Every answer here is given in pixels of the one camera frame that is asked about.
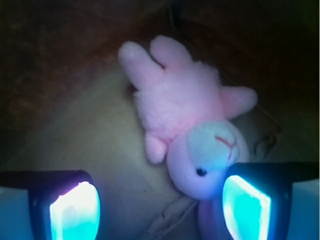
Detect pink plush bunny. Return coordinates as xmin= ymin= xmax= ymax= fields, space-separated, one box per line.
xmin=118 ymin=35 xmax=258 ymax=240

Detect brown paper lined box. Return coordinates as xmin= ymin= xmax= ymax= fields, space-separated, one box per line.
xmin=0 ymin=0 xmax=320 ymax=240

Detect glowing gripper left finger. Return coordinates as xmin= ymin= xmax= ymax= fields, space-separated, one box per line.
xmin=0 ymin=170 xmax=101 ymax=240

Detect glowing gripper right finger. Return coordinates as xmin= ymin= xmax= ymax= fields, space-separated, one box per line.
xmin=222 ymin=162 xmax=320 ymax=240

